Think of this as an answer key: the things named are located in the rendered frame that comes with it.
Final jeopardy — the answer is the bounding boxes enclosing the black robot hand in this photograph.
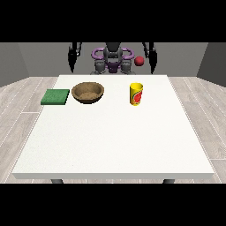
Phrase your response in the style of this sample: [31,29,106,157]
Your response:
[142,42,158,75]
[67,42,83,74]

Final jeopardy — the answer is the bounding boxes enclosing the small red ball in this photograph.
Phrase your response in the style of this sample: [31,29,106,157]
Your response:
[134,56,145,67]

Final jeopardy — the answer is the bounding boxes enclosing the brown wooden bowl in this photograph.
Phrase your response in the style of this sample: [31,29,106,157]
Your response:
[71,81,105,104]

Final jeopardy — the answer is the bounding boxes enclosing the yellow cup with melon print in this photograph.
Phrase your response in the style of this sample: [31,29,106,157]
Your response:
[129,82,144,107]

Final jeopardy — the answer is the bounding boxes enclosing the green square pad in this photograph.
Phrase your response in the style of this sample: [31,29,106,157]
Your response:
[40,88,71,106]

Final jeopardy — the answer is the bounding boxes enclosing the grey robot trunk purple rings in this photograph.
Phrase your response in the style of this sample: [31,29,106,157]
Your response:
[90,42,136,75]

